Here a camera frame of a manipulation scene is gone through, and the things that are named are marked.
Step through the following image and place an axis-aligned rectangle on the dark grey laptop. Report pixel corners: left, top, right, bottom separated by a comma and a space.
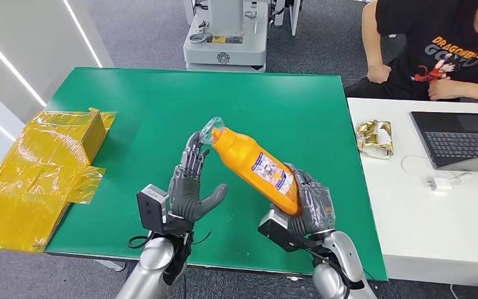
410, 111, 478, 173

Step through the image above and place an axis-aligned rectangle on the person's left hand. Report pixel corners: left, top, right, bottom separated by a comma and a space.
427, 78, 461, 102

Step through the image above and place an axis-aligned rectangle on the grey wheeled robot machine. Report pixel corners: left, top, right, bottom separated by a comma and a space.
182, 0, 269, 74

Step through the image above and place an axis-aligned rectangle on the orange plastic bottle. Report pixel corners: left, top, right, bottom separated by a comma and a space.
200, 116, 302, 217

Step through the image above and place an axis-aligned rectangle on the yellow taped cardboard box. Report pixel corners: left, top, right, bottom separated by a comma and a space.
0, 108, 116, 254

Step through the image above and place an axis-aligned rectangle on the white power adapter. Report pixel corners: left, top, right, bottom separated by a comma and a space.
424, 176, 453, 191

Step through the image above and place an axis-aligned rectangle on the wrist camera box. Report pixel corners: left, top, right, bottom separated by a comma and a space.
258, 209, 310, 253
136, 184, 171, 232

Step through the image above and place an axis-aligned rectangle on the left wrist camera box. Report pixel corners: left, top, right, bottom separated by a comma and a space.
136, 184, 171, 232

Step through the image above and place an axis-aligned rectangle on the white metal frame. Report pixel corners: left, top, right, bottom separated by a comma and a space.
271, 0, 302, 37

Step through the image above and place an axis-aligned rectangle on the gold foil wrapper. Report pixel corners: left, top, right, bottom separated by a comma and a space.
356, 120, 395, 161

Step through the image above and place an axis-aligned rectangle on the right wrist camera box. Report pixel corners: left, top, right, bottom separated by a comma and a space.
258, 209, 310, 253

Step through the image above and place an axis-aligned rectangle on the thin white cable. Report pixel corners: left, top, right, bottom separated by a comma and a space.
400, 154, 473, 186

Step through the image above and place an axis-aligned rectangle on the person's right hand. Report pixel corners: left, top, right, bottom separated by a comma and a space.
365, 64, 392, 85

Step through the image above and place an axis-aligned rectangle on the person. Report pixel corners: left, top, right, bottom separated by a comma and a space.
344, 0, 478, 107

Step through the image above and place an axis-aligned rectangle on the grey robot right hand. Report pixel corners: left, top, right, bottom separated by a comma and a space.
269, 163, 337, 237

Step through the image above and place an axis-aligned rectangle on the white desk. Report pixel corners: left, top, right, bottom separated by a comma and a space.
347, 97, 478, 288

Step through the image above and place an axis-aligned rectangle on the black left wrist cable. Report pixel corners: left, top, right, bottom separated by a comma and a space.
127, 229, 213, 250

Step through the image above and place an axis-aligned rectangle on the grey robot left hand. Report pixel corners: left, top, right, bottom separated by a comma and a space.
167, 131, 228, 224

